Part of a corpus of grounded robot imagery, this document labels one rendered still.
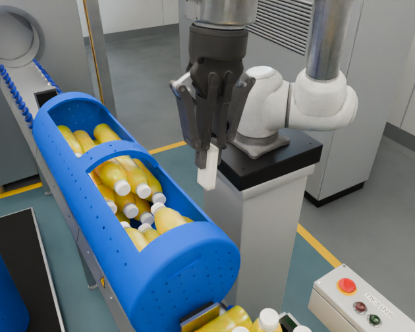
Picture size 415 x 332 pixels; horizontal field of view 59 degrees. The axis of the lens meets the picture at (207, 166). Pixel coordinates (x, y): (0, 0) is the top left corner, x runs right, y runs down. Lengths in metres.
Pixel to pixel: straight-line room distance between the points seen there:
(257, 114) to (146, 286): 0.71
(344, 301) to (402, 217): 2.08
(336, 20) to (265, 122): 0.38
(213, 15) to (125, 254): 0.54
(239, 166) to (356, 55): 1.19
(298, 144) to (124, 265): 0.81
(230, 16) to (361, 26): 1.77
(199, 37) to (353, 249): 2.22
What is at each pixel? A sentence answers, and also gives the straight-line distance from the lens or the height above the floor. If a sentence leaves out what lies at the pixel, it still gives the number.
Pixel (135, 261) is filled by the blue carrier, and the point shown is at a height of 1.20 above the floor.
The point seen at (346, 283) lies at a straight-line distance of 0.91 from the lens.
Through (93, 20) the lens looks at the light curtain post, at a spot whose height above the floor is 1.32.
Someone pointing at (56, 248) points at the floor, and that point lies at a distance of 2.59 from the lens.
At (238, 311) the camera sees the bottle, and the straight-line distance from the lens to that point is 0.91.
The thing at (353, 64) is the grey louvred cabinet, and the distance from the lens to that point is 2.25.
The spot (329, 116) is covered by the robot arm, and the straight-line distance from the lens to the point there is 1.24.
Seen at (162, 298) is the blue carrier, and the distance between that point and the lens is 0.83.
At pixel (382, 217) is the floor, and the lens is 2.87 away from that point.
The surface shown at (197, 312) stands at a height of 1.05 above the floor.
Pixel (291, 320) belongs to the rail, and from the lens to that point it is 0.99.
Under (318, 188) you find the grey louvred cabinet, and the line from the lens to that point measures 2.64.
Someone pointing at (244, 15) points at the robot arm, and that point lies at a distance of 0.46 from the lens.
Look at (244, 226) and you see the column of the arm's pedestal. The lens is 1.39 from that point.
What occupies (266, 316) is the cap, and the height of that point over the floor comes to 1.11.
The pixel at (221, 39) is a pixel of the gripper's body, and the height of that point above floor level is 1.66.
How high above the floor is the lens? 1.80
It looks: 36 degrees down
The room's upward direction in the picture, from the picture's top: straight up
